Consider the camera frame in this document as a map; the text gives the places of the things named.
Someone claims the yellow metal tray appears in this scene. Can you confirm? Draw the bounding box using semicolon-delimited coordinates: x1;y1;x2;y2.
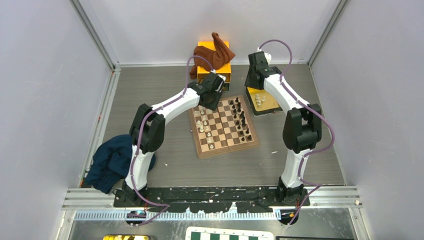
245;87;282;117

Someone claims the wooden chess board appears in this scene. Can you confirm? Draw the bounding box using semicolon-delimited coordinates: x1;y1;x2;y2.
188;95;260;158

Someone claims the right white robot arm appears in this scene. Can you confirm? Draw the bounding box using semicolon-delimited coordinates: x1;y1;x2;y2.
244;51;322;206

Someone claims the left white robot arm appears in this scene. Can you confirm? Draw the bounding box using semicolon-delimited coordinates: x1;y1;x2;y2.
122;71;226;207

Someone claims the green white chess mat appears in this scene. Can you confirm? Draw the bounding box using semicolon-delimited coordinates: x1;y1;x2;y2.
184;226;276;240

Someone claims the yellow drawer box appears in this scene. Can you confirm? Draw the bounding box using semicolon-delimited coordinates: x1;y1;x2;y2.
197;41;232;92

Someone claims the brown cloth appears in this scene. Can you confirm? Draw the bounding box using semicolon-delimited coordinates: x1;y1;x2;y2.
189;32;236;80

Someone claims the dark blue cloth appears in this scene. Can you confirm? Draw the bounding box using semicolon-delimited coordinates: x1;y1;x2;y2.
85;134;157;195

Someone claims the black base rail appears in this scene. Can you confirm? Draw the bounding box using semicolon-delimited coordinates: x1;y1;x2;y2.
112;186;310;214

